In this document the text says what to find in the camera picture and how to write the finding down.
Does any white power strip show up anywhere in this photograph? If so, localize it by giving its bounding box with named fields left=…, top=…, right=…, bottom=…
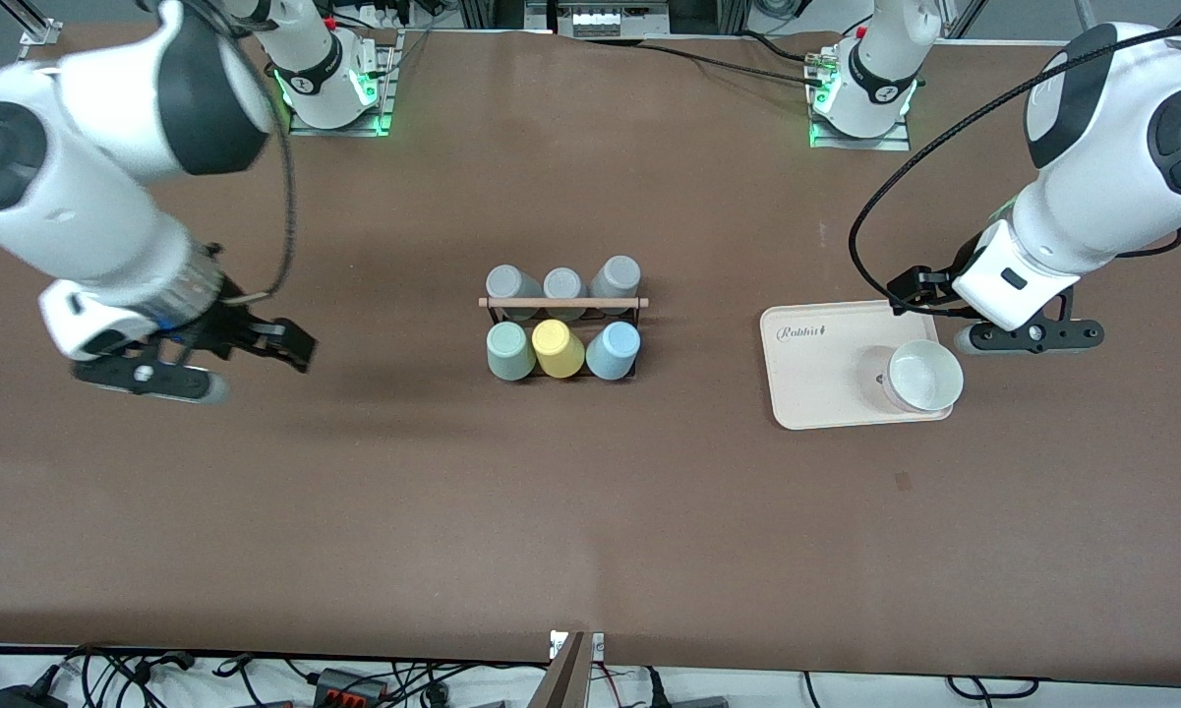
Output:
left=339, top=0, right=424, bottom=30

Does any black power adapter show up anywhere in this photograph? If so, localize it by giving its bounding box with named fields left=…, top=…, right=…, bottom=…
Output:
left=0, top=683, right=70, bottom=708

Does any white bowl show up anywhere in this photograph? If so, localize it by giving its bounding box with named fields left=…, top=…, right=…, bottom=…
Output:
left=880, top=339, right=966, bottom=415

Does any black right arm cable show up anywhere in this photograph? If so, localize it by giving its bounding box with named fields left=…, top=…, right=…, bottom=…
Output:
left=211, top=5, right=298, bottom=301

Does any light grey plastic cup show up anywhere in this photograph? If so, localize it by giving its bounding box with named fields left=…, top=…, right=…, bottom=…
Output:
left=543, top=267, right=587, bottom=321

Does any black wire cup rack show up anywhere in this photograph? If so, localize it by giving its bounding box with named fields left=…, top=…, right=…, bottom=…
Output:
left=479, top=295, right=650, bottom=384

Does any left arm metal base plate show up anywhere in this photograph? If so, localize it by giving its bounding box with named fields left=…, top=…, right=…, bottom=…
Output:
left=808, top=44, right=914, bottom=151

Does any black red connector box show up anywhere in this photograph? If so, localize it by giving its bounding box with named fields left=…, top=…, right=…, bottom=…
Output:
left=313, top=667, right=394, bottom=708

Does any yellow plastic cup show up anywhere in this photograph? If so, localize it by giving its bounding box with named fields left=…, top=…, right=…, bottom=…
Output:
left=531, top=320, right=588, bottom=380

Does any light blue plastic cup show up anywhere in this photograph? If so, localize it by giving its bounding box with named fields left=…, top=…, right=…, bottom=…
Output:
left=586, top=321, right=642, bottom=381

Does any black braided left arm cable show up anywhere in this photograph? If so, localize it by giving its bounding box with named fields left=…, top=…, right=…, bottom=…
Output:
left=848, top=22, right=1181, bottom=318

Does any white electrical device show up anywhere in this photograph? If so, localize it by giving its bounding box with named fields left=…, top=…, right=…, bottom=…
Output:
left=556, top=0, right=672, bottom=38

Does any brown post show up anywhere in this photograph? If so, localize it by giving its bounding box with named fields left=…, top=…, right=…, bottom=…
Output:
left=526, top=632, right=591, bottom=708

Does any mint green plastic cup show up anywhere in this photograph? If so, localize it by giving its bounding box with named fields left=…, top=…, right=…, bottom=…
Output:
left=485, top=321, right=538, bottom=383

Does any beige plastic tray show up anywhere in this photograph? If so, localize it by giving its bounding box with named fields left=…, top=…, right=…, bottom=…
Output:
left=759, top=300, right=953, bottom=432

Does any black table cable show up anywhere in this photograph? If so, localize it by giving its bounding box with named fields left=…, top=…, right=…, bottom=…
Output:
left=736, top=29, right=812, bottom=62
left=575, top=35, right=815, bottom=86

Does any white bracket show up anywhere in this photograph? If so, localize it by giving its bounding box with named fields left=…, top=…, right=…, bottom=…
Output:
left=549, top=629, right=606, bottom=662

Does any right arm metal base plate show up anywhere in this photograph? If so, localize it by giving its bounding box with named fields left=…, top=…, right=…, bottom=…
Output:
left=288, top=28, right=401, bottom=138

